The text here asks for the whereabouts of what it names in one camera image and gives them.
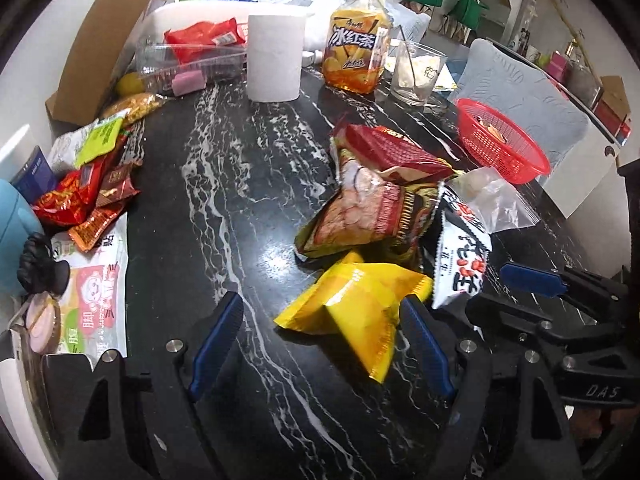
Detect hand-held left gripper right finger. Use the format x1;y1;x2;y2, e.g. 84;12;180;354
400;296;583;480

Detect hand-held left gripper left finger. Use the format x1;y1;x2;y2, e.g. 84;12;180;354
60;291;244;480

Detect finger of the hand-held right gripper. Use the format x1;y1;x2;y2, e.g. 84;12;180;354
500;262;628;318
466;293;553;342

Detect white and black snack packet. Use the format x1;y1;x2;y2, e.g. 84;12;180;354
431;182;493;310

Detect yellow snack packet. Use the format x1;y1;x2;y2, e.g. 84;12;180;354
274;251;433;385

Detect clear zip bag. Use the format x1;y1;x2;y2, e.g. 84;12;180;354
452;166;541;235

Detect red plastic basket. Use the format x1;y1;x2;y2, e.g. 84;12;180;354
456;98;552;184

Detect pink and brown snack packet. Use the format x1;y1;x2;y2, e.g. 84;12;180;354
294;150;441;261

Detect dark red snack packet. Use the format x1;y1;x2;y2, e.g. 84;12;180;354
332;117;456;186

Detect white cabinet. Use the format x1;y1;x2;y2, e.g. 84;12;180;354
542;130;626;220

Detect white and pink snack packet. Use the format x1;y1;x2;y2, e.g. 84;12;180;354
50;220;130;358

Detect orange snack packet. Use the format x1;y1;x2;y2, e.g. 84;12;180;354
67;205;126;253

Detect red box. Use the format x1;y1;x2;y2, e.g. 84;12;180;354
595;100;632;143

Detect chair with grey leaf cover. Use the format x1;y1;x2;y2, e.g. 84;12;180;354
447;37;593;218

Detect grey box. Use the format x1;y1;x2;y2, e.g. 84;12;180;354
567;60;601;108

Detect open cardboard box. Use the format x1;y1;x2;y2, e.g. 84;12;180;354
597;75;631;121

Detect red crinkled snack packet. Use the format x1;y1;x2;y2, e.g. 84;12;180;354
32;170;101;226

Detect pink box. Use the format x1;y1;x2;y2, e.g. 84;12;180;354
547;50;568;81

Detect clear drinking glass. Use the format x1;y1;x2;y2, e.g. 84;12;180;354
389;40;448;107

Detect light blue round container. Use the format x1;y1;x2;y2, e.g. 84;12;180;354
0;177;46;297

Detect green label snack packet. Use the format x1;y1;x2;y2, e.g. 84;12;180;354
47;115;126;173

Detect golden yellow snack bag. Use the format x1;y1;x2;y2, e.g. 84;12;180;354
100;92;166;126

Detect dark blue box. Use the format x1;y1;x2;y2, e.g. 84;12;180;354
10;146;58;198

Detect tall glass bottle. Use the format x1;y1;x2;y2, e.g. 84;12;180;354
517;0;538;56

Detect thin metal stirrer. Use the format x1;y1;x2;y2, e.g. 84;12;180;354
397;27;418;86

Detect small pink block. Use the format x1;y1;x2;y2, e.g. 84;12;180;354
171;71;203;96

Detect small green tote bag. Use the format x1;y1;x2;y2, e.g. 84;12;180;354
452;0;488;31

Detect yellow lemon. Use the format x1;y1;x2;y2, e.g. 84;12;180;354
116;72;143;97

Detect clear plastic container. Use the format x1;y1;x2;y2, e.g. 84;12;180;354
135;35;251;93

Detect plastic-covered chair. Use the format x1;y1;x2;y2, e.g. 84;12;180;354
385;2;432;43

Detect iced tea bottle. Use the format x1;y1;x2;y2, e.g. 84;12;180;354
322;0;392;95

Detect white toilet paper roll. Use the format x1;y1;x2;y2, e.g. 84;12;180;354
245;12;307;103

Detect bright red snack packet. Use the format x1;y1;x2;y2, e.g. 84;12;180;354
164;17;248;66

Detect brown cardboard box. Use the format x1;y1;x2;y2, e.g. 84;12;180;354
45;0;168;128

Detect white plastic bag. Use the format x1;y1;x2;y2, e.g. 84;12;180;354
300;0;351;51

